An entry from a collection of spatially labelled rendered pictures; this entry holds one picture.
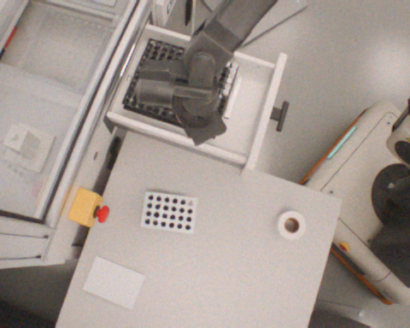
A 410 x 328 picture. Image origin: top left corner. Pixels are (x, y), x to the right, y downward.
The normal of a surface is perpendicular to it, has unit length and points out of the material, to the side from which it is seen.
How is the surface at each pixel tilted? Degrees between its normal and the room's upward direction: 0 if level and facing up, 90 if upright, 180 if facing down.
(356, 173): 0
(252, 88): 0
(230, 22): 40
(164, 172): 0
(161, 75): 53
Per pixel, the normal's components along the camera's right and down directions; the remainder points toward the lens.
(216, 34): -0.14, 0.57
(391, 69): 0.05, -0.25
